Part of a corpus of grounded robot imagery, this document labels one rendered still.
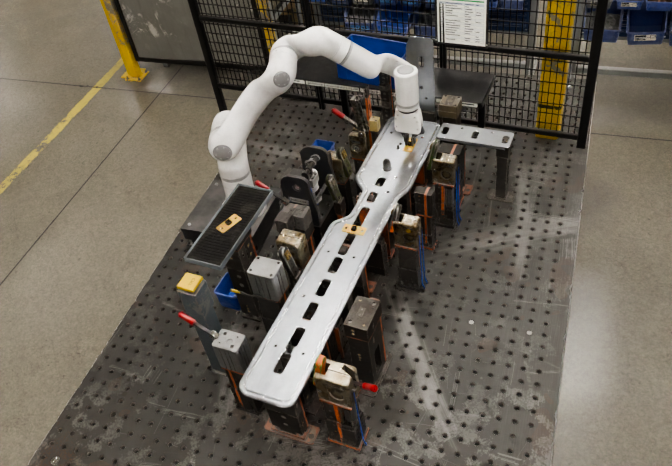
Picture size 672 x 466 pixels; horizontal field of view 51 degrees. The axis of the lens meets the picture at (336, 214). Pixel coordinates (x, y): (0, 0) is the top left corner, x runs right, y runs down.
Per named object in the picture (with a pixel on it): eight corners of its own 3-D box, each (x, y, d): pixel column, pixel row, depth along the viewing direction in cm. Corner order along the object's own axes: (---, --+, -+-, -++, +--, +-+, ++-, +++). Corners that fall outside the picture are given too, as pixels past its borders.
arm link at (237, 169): (218, 183, 275) (204, 134, 259) (223, 155, 289) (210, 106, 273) (248, 181, 274) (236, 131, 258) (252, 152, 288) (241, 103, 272)
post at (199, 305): (228, 377, 244) (195, 297, 213) (209, 371, 246) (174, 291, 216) (238, 360, 248) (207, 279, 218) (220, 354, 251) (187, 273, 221)
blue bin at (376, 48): (399, 90, 298) (397, 64, 289) (336, 77, 311) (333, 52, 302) (415, 70, 308) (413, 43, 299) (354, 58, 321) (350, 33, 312)
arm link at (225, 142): (232, 146, 277) (227, 172, 264) (205, 131, 272) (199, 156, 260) (305, 55, 250) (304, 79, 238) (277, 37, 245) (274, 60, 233)
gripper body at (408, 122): (391, 108, 258) (393, 133, 266) (417, 112, 254) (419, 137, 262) (398, 97, 263) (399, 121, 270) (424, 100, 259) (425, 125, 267)
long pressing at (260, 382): (300, 414, 197) (299, 411, 196) (231, 391, 205) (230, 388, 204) (443, 124, 284) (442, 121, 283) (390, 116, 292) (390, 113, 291)
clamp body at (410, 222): (423, 297, 259) (419, 231, 235) (391, 289, 263) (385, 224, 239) (430, 278, 265) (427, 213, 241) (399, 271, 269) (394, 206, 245)
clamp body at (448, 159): (457, 233, 280) (456, 167, 256) (428, 227, 284) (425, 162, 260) (463, 218, 286) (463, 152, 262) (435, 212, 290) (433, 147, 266)
